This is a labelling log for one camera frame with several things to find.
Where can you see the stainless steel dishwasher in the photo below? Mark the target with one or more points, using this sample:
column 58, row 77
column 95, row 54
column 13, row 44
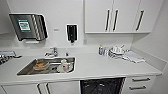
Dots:
column 81, row 86

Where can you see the dish soap bottle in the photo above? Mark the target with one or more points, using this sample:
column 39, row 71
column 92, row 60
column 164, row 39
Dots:
column 100, row 50

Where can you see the small chrome sink fitting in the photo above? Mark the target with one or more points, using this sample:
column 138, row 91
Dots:
column 66, row 53

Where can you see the small white bottle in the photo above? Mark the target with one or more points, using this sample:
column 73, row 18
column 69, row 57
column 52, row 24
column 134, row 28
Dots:
column 105, row 52

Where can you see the white cup in sink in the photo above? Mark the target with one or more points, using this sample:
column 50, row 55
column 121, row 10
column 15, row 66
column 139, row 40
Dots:
column 64, row 66

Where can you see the chrome sink faucet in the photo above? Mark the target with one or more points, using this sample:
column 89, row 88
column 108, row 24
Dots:
column 51, row 52

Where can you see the stainless steel sink basin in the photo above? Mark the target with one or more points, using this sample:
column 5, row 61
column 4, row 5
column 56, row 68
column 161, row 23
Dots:
column 50, row 70

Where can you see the bowl with orange contents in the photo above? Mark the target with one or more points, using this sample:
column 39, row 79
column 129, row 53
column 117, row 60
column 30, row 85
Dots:
column 40, row 65

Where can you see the white dish cloth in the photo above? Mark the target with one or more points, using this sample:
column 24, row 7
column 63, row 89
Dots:
column 133, row 59

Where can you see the steel paper towel dispenser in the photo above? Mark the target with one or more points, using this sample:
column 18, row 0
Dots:
column 28, row 26

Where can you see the white narrow drawer unit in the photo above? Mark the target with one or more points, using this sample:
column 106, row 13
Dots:
column 138, row 85

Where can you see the white under-sink cabinet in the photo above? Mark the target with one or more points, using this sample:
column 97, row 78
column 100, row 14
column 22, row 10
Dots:
column 23, row 89

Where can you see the white wall outlet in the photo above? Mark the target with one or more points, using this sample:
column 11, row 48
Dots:
column 84, row 41

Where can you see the black wall soap dispenser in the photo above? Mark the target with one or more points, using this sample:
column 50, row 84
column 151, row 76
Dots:
column 71, row 33

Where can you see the white three-door wall cabinet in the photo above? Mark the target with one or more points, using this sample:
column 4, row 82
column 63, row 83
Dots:
column 96, row 16

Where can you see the small wall label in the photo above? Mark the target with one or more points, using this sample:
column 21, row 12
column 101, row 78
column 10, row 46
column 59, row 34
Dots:
column 56, row 30

